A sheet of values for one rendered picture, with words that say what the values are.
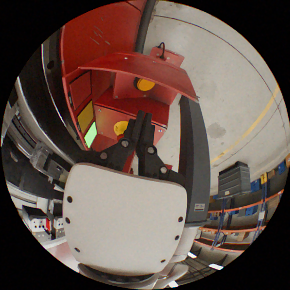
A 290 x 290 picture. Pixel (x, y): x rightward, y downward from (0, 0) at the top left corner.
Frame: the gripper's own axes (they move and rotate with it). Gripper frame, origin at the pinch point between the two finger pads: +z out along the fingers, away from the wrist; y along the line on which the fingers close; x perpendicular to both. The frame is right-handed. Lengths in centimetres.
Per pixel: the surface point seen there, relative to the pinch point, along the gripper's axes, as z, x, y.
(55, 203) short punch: -23, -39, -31
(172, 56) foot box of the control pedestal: 72, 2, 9
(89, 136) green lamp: 3.3, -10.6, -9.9
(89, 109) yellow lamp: 5.3, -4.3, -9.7
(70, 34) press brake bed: 11.8, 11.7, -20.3
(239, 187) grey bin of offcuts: 8, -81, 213
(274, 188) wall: -53, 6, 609
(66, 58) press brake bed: 10.6, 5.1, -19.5
